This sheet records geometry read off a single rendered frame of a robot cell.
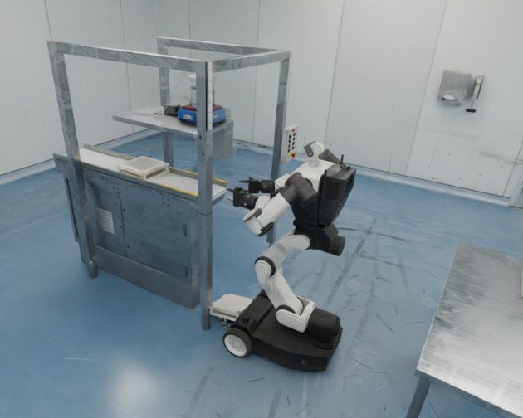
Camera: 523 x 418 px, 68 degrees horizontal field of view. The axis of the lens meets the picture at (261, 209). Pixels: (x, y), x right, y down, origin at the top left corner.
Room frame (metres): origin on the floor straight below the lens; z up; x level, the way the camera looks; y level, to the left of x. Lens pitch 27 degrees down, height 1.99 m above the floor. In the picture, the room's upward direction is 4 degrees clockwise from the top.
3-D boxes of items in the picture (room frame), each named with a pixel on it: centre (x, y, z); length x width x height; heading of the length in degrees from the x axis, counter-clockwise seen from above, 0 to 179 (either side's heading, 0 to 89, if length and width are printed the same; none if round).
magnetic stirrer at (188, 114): (2.30, 0.38, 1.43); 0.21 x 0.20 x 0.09; 154
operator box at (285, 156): (2.93, -0.18, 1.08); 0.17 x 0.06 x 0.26; 154
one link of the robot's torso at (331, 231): (1.91, -0.33, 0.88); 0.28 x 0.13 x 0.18; 64
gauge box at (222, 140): (2.37, 0.32, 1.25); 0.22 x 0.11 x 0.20; 64
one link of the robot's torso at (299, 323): (1.94, -0.27, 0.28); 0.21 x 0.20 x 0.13; 64
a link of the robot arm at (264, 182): (2.24, 0.03, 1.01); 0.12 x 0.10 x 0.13; 96
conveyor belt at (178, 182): (2.52, 0.90, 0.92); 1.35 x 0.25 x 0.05; 64
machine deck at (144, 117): (2.33, 0.56, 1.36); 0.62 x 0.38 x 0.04; 64
